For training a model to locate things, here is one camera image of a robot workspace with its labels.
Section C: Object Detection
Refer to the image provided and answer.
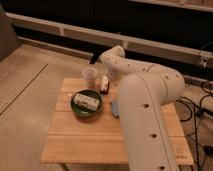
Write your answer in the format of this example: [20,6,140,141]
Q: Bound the dark eraser with white label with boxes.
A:
[100,76,109,94]

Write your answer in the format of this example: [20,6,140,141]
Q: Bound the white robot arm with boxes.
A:
[90,45,185,171]

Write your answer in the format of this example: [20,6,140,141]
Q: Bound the blue sponge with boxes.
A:
[111,101,119,118]

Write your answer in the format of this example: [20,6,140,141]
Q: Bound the clear plastic cup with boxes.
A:
[82,67,98,88]

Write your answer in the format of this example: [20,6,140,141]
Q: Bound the green bowl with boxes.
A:
[70,89,102,117]

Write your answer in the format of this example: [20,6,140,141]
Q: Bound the wooden table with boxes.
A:
[42,78,193,167]

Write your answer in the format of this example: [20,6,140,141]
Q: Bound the black cables on floor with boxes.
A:
[176,79,213,171]

